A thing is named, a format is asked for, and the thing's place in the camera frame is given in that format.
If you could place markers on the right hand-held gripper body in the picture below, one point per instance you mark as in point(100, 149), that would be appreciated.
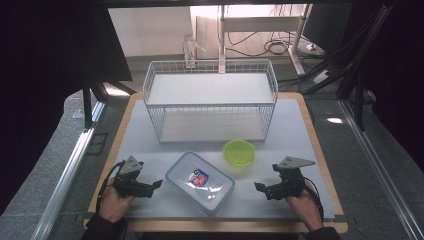
point(291, 183)

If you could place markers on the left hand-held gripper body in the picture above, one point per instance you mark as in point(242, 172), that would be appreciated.
point(128, 183)

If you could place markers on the green round plastic container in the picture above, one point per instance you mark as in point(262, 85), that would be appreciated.
point(239, 153)

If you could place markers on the clear rectangular food container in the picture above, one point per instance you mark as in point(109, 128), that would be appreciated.
point(200, 186)

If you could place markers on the person's left hand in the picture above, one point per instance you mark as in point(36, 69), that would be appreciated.
point(113, 205)

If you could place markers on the person's right hand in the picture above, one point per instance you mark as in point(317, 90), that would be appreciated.
point(308, 208)

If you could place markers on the grey table mat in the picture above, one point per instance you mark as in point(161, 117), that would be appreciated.
point(293, 133)

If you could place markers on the dark floor vent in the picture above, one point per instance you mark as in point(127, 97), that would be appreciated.
point(97, 143)

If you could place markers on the black metal stand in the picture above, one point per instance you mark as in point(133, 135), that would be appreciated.
point(87, 106)

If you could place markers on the white power strip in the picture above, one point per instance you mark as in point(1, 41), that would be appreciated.
point(322, 76)

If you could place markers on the black curtain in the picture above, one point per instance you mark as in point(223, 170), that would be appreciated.
point(403, 83)
point(50, 83)

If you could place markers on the white plug adapter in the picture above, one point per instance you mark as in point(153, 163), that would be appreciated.
point(311, 46)

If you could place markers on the clear plastic bottle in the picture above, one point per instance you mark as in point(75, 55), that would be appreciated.
point(190, 50)

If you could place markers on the aluminium rail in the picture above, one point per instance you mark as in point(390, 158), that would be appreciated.
point(68, 176)
point(380, 170)

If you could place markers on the white desk frame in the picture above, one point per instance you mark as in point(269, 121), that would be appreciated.
point(260, 24)

